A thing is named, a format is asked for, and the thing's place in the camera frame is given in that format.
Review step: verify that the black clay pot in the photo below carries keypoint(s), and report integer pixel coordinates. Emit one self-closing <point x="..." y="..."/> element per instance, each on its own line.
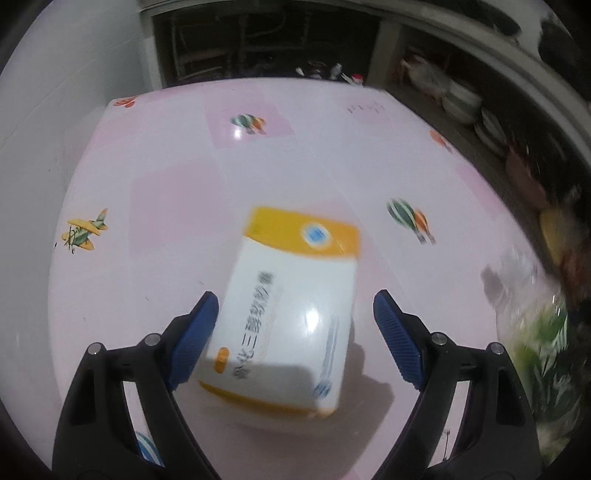
<point x="315" y="69"/>

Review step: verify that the green plastic bottle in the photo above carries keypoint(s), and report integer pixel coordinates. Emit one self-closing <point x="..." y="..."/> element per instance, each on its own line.
<point x="538" y="339"/>

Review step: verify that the white plastic bag on shelf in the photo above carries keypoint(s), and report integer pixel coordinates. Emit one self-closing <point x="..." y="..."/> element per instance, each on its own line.
<point x="427" y="78"/>

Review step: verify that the pink plastic basin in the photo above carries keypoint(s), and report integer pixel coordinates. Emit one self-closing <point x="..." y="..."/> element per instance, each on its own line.
<point x="528" y="187"/>

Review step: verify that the yellow white medicine box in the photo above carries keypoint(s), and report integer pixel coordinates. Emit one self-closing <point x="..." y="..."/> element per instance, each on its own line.
<point x="282" y="335"/>

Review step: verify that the concrete kitchen counter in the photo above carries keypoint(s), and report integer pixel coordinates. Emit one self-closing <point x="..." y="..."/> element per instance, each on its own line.
<point x="370" y="37"/>

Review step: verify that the yellow plastic bag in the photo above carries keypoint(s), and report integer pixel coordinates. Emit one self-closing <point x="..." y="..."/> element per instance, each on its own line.
<point x="561" y="232"/>

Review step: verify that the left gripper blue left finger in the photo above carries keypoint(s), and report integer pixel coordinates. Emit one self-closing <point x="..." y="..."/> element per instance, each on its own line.
<point x="120" y="420"/>

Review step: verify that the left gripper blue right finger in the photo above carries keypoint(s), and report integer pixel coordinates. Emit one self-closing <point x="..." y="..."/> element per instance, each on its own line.
<point x="497" y="437"/>

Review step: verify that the stack of white bowls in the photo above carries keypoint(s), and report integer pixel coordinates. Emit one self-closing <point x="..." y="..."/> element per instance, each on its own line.
<point x="462" y="103"/>

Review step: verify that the yellow cooking oil bottle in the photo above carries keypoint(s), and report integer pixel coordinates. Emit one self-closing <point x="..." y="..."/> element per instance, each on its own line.
<point x="355" y="79"/>

